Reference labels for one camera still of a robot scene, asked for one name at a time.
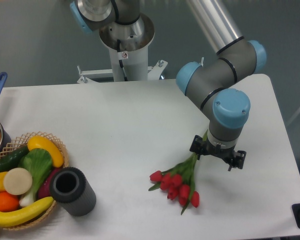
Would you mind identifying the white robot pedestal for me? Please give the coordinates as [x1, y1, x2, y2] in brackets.
[77, 13, 168, 84]

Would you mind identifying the dark grey ribbed vase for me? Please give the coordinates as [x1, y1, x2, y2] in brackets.
[49, 167, 97, 217]

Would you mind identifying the orange fruit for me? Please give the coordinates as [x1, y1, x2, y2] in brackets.
[0, 191, 19, 212]

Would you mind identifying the short yellow squash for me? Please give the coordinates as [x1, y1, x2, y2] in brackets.
[27, 135, 64, 168]

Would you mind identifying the long yellow squash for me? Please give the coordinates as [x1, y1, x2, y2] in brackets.
[0, 196, 54, 228]

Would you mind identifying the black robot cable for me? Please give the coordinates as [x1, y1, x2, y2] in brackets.
[115, 38, 129, 82]

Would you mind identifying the red tulip bouquet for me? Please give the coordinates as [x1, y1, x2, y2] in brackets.
[147, 129, 209, 216]

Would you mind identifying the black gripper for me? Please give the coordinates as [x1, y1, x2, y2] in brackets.
[189, 135, 247, 172]

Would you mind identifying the beige round disc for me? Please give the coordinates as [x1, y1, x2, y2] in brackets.
[3, 167, 33, 196]

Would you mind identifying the purple eggplant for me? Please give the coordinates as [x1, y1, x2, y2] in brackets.
[37, 168, 61, 200]

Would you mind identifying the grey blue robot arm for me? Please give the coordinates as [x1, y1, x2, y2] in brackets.
[70, 0, 267, 169]

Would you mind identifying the green bok choy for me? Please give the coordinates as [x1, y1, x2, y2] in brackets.
[18, 148, 53, 208]

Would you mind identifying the green cucumber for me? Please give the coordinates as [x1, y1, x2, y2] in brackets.
[0, 146, 29, 173]

